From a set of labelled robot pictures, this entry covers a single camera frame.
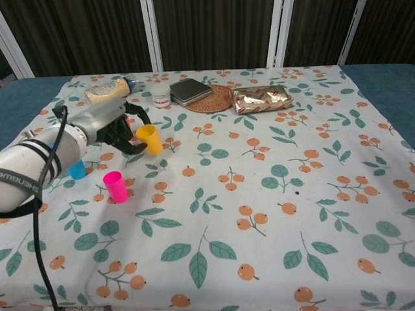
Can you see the floral white tablecloth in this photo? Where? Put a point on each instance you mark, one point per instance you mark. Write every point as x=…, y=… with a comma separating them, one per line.
x=259, y=194

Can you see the light blue plastic cup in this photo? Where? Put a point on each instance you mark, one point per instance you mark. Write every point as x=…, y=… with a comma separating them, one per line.
x=78, y=171

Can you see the gold foil snack packet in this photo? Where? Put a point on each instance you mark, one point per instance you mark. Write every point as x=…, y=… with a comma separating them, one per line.
x=262, y=99

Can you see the teal table cover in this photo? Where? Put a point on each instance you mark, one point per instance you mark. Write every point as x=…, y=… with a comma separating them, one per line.
x=382, y=84

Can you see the yellow plastic cup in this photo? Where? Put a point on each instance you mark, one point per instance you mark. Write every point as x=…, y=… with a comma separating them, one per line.
x=150, y=141

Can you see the mayonnaise squeeze bottle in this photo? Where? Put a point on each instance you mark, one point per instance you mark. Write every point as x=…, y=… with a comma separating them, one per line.
x=103, y=92

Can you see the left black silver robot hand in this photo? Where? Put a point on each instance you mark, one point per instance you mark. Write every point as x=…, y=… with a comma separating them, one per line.
x=100, y=121

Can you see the pink plastic cup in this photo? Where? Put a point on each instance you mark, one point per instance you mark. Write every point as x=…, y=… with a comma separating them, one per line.
x=116, y=189

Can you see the small white jar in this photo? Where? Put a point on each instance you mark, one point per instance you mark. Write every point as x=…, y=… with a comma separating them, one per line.
x=161, y=97

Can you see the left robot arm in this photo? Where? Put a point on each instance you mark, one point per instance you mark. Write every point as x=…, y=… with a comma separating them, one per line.
x=32, y=162

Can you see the round woven coaster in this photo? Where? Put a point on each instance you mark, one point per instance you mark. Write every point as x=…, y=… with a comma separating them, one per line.
x=214, y=102

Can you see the dark folding screen white frame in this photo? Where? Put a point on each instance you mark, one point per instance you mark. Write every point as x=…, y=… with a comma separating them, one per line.
x=210, y=32

